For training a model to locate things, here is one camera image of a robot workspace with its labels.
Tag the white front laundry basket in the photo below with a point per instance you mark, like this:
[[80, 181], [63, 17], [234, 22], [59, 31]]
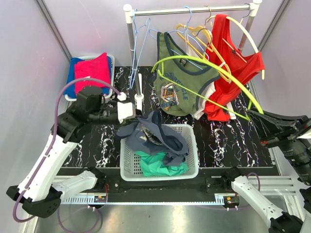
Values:
[[130, 161]]

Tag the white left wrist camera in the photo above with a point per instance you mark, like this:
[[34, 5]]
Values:
[[125, 108]]

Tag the cream white hanger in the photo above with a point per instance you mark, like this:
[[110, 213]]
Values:
[[245, 30]]

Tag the green garment in basket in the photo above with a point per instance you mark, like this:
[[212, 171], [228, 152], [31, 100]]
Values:
[[152, 165]]

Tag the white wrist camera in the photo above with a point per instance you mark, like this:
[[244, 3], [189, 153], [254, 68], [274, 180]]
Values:
[[125, 108], [306, 133]]

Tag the red tank top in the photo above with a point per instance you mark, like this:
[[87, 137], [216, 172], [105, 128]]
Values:
[[243, 68]]

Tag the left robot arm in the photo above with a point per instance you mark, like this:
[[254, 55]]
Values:
[[38, 194]]

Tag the light blue wire hanger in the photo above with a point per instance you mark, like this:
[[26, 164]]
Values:
[[192, 44]]

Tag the empty light blue hanger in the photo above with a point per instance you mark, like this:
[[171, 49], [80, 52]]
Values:
[[136, 59]]

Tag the white back laundry basket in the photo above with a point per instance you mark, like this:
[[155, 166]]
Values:
[[111, 64]]

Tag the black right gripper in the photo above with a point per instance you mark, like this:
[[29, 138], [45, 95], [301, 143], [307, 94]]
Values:
[[267, 129]]

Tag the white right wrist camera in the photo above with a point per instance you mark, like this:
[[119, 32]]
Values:
[[306, 133]]

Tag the neon green hanger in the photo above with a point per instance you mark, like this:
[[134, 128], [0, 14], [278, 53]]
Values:
[[189, 87]]

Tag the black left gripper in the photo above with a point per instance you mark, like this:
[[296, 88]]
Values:
[[129, 121]]

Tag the blue-grey tank top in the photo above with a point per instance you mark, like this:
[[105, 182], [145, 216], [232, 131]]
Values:
[[147, 134]]

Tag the white pink garment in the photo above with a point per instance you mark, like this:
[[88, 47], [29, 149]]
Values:
[[207, 93]]

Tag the blue folded garment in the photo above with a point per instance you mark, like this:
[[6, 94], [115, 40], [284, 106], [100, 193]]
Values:
[[70, 91]]

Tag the yellow hanger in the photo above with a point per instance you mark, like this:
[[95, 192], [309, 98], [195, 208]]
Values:
[[209, 51]]

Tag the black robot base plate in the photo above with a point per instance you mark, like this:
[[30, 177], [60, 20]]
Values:
[[198, 189]]

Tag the metal clothes rack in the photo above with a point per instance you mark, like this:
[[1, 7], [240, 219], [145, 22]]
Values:
[[128, 10]]

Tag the pink folded garment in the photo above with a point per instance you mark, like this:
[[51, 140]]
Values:
[[97, 68]]

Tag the olive green tank top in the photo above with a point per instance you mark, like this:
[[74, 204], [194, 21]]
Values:
[[178, 66]]

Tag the white laundry basket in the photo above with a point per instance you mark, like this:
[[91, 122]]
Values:
[[130, 161], [111, 64]]

